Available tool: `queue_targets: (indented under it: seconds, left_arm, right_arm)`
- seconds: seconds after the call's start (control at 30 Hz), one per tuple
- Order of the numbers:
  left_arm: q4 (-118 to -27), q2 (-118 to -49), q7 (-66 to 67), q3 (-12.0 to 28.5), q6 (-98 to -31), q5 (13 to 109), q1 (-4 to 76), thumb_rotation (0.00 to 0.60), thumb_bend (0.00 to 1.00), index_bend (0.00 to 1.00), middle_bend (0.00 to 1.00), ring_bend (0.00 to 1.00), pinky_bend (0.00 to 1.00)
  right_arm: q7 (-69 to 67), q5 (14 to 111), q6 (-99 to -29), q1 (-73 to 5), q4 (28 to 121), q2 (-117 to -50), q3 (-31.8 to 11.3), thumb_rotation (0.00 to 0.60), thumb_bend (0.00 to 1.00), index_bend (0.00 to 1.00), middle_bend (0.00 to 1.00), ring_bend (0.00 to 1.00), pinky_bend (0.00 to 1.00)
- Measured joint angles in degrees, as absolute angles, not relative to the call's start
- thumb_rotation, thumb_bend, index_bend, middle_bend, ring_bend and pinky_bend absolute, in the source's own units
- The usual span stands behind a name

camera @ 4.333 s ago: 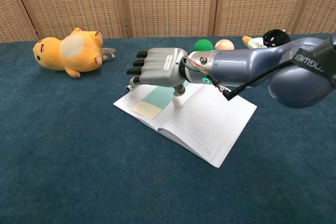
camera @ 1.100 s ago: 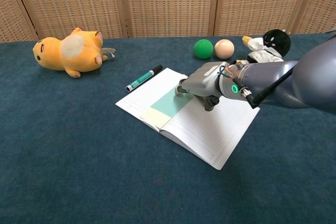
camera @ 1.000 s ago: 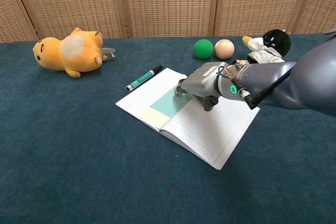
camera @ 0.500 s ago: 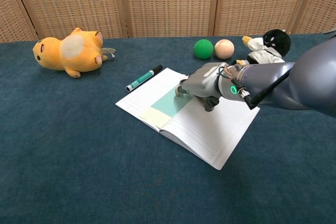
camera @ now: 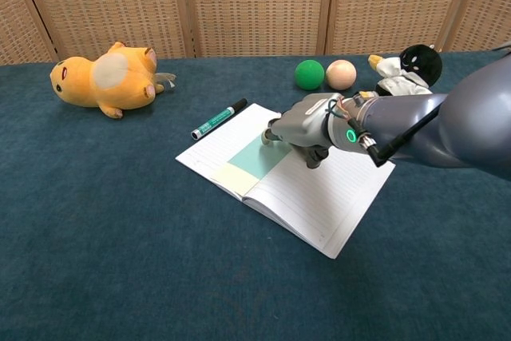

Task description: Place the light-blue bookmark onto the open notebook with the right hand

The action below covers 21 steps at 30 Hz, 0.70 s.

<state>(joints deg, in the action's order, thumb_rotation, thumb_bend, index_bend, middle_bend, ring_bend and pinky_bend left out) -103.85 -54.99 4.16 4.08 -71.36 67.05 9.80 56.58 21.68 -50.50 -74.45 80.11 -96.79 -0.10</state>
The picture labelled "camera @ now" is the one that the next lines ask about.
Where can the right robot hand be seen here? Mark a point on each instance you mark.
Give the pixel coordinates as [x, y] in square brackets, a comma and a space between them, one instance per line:
[303, 125]

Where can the blue and white tasselled bookmark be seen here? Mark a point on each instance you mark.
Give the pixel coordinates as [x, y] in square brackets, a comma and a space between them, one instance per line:
[255, 161]

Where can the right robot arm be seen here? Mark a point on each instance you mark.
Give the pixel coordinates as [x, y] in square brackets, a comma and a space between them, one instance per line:
[471, 117]

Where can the green ball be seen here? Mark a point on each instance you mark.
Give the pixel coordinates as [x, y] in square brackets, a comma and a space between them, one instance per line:
[309, 74]

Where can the peach ball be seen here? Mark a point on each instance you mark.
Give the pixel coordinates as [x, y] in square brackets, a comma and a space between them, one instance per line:
[340, 75]

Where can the open lined notebook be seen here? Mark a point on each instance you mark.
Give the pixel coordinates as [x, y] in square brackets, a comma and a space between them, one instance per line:
[327, 201]

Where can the green marker pen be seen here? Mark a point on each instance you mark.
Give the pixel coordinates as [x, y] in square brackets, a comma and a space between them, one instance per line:
[217, 119]

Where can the black-headed plush doll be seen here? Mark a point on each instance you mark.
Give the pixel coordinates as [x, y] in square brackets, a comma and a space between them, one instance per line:
[419, 63]

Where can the woven wooden folding screen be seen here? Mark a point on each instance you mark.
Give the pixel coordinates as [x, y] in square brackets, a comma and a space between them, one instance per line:
[255, 1]

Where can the yellow plush toy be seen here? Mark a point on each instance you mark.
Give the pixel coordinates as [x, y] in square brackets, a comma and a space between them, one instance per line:
[108, 77]

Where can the blue table mat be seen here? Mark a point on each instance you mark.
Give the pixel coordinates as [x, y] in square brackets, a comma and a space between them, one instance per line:
[120, 237]

